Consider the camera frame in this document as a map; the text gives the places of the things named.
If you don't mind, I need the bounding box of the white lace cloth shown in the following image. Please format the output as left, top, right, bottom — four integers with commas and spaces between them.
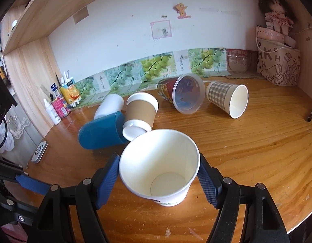
0, 113, 33, 155

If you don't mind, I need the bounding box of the blue plastic cup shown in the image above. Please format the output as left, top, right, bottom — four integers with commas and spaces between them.
78, 111, 129, 149

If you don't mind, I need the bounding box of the white paper cup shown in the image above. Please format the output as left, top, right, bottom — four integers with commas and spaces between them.
119, 129, 200, 207

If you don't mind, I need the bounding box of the tan tape patch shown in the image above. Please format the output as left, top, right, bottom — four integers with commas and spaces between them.
73, 6, 89, 25

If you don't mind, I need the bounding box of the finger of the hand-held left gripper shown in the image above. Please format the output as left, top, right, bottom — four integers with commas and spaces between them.
0, 158, 51, 197
0, 182, 40, 226

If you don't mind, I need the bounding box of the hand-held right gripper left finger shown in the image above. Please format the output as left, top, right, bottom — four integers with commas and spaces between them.
37, 154, 120, 243

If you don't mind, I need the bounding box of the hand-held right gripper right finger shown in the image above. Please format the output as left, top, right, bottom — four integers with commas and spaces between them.
196, 153, 291, 243

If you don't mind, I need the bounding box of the brown sleeve lidded cup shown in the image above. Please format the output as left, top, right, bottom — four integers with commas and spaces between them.
122, 92, 159, 142

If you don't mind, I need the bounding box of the white plastic cup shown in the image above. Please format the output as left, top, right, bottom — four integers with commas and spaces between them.
94, 94, 125, 121

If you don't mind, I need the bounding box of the pink round box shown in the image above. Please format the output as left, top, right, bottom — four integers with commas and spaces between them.
255, 25, 286, 44

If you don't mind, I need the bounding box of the glass jar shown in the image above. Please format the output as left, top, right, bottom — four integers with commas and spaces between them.
226, 49, 251, 73

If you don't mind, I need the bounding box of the white tube blue label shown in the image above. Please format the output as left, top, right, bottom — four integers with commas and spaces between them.
50, 82, 61, 100

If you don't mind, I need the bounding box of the orange juice carton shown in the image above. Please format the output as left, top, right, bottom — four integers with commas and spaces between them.
59, 78, 82, 107

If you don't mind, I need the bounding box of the white dropper bottle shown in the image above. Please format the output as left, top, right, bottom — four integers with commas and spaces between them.
43, 98, 62, 125

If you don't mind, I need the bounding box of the rag doll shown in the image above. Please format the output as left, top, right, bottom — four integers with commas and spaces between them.
258, 0, 297, 35

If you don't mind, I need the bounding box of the white remote control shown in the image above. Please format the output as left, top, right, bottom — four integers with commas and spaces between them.
31, 140, 49, 163

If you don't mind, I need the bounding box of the clear plastic printed cup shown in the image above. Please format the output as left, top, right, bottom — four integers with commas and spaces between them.
157, 73, 206, 115

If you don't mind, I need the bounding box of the checkered paper cup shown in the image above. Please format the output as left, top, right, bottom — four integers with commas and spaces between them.
206, 81, 249, 119

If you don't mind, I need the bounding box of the yellow duck sticker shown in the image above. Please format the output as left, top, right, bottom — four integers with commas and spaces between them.
174, 3, 192, 20

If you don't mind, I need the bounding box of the grape print wall strip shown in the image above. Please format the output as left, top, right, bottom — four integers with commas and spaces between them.
74, 47, 228, 105

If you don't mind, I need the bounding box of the letter print bag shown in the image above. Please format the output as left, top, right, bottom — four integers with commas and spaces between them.
256, 37, 301, 87

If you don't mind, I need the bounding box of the wooden shelf unit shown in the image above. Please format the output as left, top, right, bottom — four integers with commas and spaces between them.
0, 0, 312, 142

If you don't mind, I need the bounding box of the pink framed sticker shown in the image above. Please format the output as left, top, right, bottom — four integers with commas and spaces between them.
150, 19, 172, 39

